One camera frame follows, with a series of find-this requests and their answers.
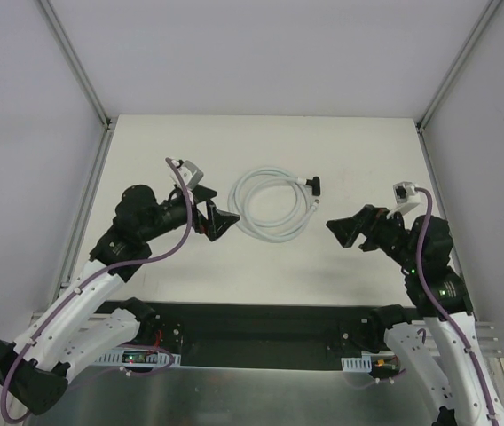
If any white hose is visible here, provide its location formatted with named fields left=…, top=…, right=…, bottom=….
left=226, top=165, right=322, bottom=243

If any black T-shaped hose fitting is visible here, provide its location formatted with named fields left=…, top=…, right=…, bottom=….
left=305, top=176, right=321, bottom=197

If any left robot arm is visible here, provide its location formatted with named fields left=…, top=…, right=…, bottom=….
left=0, top=185, right=239, bottom=424

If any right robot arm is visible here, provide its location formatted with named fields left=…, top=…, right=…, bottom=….
left=326, top=204, right=504, bottom=425

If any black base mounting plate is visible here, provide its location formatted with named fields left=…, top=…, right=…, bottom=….
left=96, top=299, right=477, bottom=369

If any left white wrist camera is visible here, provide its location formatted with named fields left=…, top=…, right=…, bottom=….
left=165, top=157, right=204, bottom=192

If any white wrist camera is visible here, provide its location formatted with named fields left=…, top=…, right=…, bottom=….
left=387, top=181, right=421, bottom=218
left=165, top=157, right=204, bottom=192

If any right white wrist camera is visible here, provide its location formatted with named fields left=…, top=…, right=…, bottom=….
left=387, top=181, right=421, bottom=218

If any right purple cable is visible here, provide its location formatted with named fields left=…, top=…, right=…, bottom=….
left=343, top=185, right=501, bottom=426

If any purple cable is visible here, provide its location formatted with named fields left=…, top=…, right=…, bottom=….
left=343, top=185, right=501, bottom=426
left=1, top=157, right=193, bottom=422

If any right white cable duct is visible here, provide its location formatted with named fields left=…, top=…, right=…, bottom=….
left=341, top=355, right=373, bottom=374

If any white cable duct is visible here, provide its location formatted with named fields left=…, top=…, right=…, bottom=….
left=93, top=348, right=181, bottom=368
left=341, top=355, right=373, bottom=374

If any left white cable duct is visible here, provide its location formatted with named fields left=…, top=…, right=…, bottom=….
left=93, top=348, right=181, bottom=368

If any left aluminium frame post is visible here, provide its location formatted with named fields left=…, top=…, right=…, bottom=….
left=34, top=0, right=113, bottom=129

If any aluminium frame post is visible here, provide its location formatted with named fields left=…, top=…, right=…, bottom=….
left=34, top=0, right=113, bottom=129
left=415, top=0, right=504, bottom=134

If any right aluminium frame post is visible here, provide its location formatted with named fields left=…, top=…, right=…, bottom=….
left=415, top=0, right=504, bottom=134

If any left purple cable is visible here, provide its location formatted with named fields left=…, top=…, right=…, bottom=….
left=1, top=157, right=193, bottom=422

